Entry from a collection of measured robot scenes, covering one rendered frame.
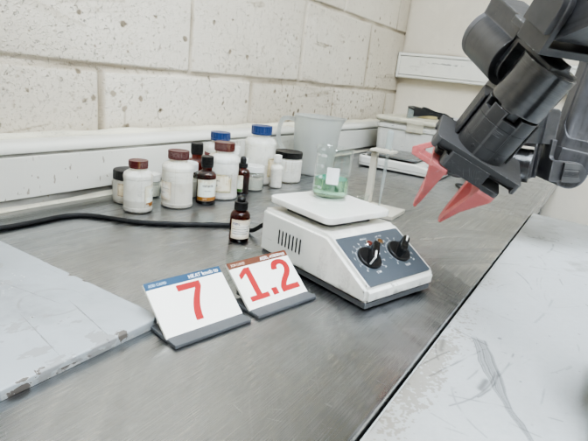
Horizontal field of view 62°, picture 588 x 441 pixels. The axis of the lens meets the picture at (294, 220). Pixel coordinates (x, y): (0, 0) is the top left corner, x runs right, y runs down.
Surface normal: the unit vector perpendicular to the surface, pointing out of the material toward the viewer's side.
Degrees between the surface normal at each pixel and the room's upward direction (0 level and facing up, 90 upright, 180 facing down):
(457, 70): 90
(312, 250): 90
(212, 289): 40
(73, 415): 0
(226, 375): 0
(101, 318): 0
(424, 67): 90
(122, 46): 90
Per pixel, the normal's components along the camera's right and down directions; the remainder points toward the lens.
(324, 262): -0.76, 0.11
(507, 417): 0.11, -0.95
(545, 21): -0.93, 0.00
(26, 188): 0.84, 0.24
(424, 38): -0.53, 0.18
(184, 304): 0.54, -0.55
